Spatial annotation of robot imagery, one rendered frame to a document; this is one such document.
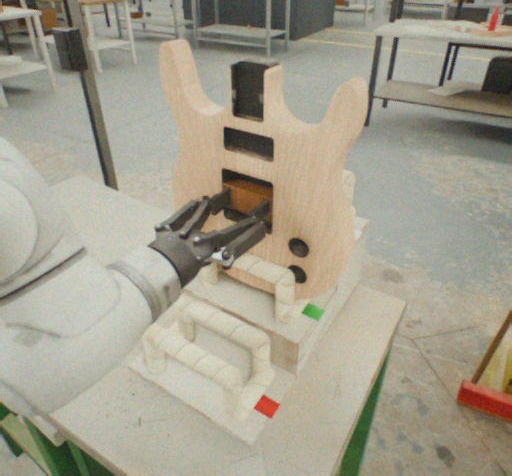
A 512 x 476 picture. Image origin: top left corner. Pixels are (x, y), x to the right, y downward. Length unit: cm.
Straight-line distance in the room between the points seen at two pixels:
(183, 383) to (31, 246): 45
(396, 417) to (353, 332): 107
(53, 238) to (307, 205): 35
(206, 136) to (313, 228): 23
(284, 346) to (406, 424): 122
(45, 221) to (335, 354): 59
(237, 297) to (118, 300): 37
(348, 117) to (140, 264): 31
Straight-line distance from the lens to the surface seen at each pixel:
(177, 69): 70
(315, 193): 62
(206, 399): 78
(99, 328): 48
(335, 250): 66
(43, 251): 45
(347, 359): 86
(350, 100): 55
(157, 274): 52
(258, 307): 80
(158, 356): 79
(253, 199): 69
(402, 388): 203
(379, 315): 95
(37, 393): 47
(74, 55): 177
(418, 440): 192
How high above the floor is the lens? 159
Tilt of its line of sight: 33 degrees down
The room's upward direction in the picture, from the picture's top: straight up
